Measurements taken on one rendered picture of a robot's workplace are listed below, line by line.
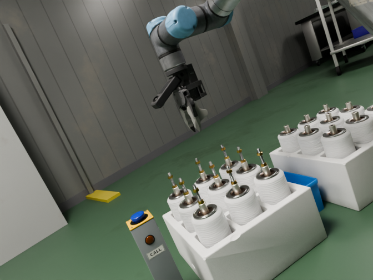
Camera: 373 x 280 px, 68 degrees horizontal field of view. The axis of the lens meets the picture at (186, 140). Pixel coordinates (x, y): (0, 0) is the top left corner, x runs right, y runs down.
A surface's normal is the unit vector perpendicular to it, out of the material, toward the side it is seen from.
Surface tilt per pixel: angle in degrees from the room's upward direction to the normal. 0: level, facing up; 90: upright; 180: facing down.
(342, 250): 0
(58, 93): 90
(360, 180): 90
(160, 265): 90
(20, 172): 82
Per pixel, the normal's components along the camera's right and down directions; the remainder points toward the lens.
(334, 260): -0.38, -0.91
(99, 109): 0.62, -0.11
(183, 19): 0.44, -0.01
